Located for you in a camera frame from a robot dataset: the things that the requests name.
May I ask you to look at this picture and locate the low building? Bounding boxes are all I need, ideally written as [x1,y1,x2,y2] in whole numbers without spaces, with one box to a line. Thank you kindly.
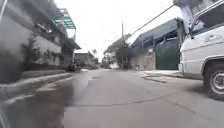
[73,51,100,70]

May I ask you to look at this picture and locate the grey concrete road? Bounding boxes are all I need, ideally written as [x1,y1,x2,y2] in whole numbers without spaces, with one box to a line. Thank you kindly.
[0,68,224,128]

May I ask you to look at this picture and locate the grey building with green canopy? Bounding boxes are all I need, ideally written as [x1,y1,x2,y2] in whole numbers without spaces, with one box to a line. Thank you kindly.
[0,0,82,84]

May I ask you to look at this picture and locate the overhead wires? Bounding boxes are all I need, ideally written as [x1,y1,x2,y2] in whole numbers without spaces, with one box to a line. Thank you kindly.
[126,0,183,38]

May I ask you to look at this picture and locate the concrete kerb strip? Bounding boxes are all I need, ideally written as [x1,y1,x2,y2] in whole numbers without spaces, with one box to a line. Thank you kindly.
[0,71,75,98]

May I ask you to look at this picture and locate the green metal gate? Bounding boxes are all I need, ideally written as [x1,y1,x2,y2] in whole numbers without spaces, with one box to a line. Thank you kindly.
[155,37,181,71]

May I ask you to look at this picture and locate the white van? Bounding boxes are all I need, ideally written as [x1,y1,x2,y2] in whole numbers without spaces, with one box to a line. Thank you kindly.
[178,0,224,100]

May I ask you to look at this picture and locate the building with blue roof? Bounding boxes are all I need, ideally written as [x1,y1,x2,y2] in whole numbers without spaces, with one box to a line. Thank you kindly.
[128,17,185,71]

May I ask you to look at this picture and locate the thin pole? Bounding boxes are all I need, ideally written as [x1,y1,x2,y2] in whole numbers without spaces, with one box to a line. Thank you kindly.
[120,22,125,70]

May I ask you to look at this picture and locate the trees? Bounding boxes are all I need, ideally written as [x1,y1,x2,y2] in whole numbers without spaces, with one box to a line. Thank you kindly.
[101,33,133,70]

